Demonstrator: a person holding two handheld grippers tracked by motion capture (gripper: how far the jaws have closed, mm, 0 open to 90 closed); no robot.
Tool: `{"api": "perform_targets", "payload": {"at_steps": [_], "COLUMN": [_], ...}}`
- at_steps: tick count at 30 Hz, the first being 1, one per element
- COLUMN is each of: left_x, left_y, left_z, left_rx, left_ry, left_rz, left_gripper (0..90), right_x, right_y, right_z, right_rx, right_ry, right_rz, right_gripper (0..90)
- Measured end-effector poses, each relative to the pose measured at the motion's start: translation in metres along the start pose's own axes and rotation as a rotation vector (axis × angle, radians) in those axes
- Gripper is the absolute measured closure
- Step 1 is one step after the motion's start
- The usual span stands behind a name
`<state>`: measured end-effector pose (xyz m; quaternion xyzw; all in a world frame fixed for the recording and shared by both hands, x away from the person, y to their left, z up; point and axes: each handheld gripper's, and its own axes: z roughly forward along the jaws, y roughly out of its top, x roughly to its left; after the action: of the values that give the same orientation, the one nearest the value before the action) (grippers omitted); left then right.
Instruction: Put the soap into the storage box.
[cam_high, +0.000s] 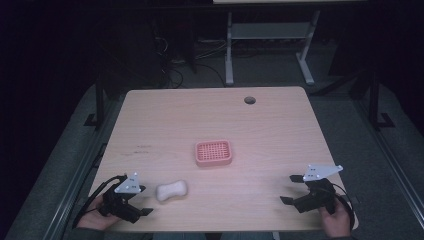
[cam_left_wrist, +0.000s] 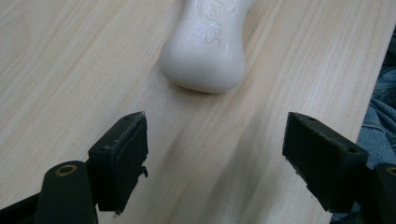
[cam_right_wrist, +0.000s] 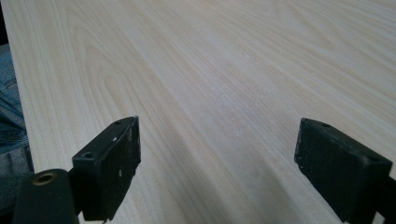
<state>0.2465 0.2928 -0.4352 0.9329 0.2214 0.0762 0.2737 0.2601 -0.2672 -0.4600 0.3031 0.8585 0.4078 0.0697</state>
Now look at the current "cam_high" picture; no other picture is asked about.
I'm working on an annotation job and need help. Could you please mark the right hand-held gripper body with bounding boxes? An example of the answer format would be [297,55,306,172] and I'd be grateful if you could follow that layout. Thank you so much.
[292,163,344,215]

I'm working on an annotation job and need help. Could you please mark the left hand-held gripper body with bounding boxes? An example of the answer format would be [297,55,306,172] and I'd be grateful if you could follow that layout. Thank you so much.
[99,172,142,225]

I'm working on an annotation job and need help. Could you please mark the person's left hand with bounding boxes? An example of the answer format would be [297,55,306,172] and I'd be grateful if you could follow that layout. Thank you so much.
[77,194,122,232]

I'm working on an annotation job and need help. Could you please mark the person's right hand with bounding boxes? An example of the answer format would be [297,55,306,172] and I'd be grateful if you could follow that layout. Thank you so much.
[317,197,353,239]

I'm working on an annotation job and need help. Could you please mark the white soap bar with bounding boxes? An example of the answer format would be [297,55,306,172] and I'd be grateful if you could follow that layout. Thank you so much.
[155,179,189,203]

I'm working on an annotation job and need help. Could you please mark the pink slotted soap dish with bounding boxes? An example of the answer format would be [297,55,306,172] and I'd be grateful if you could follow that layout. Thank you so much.
[194,139,234,168]

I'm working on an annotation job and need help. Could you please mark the black metal stand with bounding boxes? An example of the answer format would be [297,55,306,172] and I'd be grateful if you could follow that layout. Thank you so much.
[366,69,397,130]
[83,74,108,128]

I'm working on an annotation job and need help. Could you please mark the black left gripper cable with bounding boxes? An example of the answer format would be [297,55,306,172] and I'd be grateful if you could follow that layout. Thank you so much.
[71,174,128,230]

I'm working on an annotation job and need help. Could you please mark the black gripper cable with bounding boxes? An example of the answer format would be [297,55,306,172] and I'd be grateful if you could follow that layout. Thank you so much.
[329,182,357,232]
[71,174,128,230]

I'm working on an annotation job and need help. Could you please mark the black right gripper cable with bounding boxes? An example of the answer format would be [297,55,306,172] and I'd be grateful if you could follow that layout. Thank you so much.
[329,182,357,232]

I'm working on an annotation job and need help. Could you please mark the tangle of floor cables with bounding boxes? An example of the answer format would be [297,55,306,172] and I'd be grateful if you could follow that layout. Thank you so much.
[151,33,231,88]

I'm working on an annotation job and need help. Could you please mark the white metal table frame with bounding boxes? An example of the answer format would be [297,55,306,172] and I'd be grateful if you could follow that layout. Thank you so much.
[224,9,322,87]

